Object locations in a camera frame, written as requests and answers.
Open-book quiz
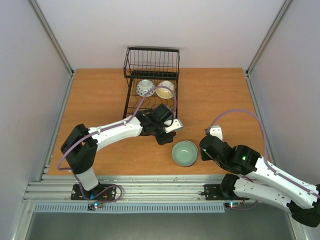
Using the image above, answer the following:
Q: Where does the blue yellow floral bowl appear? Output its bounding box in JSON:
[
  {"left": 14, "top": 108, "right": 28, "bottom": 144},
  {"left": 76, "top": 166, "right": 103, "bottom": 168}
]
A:
[{"left": 155, "top": 80, "right": 175, "bottom": 99}]

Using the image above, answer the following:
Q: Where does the red patterned bowl dotted outside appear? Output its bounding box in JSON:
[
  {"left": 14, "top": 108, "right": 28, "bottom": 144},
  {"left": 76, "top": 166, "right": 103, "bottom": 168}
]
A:
[{"left": 136, "top": 79, "right": 156, "bottom": 97}]

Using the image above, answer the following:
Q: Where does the red patterned bowl blue outside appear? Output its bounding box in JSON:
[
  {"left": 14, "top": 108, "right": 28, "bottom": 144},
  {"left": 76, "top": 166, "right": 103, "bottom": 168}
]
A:
[{"left": 166, "top": 105, "right": 174, "bottom": 121}]

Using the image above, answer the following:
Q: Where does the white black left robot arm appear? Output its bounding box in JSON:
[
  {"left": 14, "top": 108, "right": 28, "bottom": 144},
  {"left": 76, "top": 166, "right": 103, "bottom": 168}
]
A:
[{"left": 60, "top": 104, "right": 183, "bottom": 200}]

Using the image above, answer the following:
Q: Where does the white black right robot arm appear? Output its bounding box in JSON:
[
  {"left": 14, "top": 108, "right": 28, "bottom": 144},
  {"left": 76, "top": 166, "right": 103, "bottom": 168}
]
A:
[{"left": 199, "top": 135, "right": 320, "bottom": 228}]

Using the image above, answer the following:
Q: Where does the celadon green bowl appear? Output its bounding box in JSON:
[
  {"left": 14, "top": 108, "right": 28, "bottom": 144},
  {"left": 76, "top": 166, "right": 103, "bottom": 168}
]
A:
[{"left": 171, "top": 140, "right": 199, "bottom": 167}]

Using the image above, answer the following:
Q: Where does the right LED circuit board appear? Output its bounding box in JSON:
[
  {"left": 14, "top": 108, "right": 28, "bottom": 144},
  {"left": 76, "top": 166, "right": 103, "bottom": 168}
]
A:
[{"left": 224, "top": 201, "right": 245, "bottom": 209}]

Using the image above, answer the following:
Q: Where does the led circuit board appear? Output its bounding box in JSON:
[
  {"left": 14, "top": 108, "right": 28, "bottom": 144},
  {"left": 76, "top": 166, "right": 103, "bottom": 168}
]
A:
[
  {"left": 224, "top": 201, "right": 245, "bottom": 209},
  {"left": 87, "top": 202, "right": 104, "bottom": 211}
]

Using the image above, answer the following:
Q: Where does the left LED circuit board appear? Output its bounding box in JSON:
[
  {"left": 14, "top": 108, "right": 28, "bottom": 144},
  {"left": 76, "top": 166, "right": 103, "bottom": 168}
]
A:
[{"left": 87, "top": 202, "right": 104, "bottom": 211}]

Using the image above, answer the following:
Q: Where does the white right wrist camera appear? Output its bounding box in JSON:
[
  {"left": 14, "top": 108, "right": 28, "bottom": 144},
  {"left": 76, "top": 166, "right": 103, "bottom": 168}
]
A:
[{"left": 205, "top": 125, "right": 223, "bottom": 141}]

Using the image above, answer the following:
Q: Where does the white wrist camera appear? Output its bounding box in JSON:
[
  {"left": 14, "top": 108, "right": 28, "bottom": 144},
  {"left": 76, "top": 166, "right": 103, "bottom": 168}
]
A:
[
  {"left": 205, "top": 125, "right": 223, "bottom": 141},
  {"left": 164, "top": 118, "right": 183, "bottom": 133}
]

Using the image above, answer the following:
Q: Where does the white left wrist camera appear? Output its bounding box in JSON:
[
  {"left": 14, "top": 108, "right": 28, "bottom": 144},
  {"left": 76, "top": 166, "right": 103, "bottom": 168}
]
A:
[{"left": 164, "top": 118, "right": 183, "bottom": 133}]

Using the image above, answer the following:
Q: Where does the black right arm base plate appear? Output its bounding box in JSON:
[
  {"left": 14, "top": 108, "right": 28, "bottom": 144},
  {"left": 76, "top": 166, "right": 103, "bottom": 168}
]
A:
[{"left": 200, "top": 184, "right": 249, "bottom": 201}]

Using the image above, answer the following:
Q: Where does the black wire dish rack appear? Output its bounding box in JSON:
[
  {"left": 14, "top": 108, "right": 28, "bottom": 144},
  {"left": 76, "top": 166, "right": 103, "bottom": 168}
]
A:
[{"left": 123, "top": 46, "right": 180, "bottom": 118}]

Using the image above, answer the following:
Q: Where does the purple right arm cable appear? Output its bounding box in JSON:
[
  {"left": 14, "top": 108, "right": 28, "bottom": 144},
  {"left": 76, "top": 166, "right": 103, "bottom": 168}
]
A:
[{"left": 205, "top": 108, "right": 313, "bottom": 211}]

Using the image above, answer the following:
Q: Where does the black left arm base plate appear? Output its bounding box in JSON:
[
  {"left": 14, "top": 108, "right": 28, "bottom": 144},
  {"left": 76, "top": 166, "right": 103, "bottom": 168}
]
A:
[{"left": 70, "top": 184, "right": 117, "bottom": 201}]

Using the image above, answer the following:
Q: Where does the aluminium front rail frame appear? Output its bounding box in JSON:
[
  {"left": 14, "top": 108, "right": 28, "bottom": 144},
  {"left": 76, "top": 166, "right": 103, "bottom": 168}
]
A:
[{"left": 9, "top": 69, "right": 311, "bottom": 240}]

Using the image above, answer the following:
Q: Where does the light blue slotted cable duct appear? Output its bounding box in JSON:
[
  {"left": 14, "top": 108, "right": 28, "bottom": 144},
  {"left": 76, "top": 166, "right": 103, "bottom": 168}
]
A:
[{"left": 33, "top": 202, "right": 225, "bottom": 214}]

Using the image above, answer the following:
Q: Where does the right aluminium corner post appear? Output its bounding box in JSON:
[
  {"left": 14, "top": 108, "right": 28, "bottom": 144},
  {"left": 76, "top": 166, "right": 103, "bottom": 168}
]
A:
[{"left": 244, "top": 0, "right": 294, "bottom": 77}]

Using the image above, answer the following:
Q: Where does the aluminium corner post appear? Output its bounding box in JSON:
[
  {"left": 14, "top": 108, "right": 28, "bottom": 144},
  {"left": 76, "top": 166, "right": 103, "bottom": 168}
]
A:
[
  {"left": 27, "top": 0, "right": 74, "bottom": 76},
  {"left": 244, "top": 0, "right": 294, "bottom": 77}
]

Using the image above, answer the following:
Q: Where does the left aluminium corner post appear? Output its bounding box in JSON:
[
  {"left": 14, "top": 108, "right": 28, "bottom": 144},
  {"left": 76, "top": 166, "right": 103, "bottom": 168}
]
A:
[{"left": 27, "top": 0, "right": 74, "bottom": 76}]

